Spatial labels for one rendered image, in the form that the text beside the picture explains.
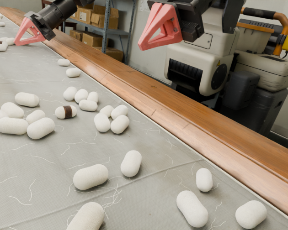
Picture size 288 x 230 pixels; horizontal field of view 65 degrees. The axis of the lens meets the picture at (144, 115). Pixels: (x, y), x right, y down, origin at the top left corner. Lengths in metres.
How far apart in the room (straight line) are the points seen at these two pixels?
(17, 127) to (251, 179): 0.30
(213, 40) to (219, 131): 0.57
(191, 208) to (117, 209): 0.07
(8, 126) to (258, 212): 0.29
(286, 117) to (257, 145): 1.93
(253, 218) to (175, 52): 0.77
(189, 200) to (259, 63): 0.92
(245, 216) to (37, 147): 0.24
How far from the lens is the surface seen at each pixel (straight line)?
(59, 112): 0.36
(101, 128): 0.33
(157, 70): 2.96
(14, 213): 0.24
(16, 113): 0.35
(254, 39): 1.16
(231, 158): 0.33
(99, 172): 0.24
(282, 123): 2.32
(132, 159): 0.26
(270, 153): 0.37
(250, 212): 0.25
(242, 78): 0.95
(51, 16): 0.75
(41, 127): 0.31
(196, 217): 0.23
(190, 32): 0.41
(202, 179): 0.27
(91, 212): 0.20
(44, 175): 0.27
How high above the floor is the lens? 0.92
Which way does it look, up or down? 25 degrees down
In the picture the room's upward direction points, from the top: 11 degrees clockwise
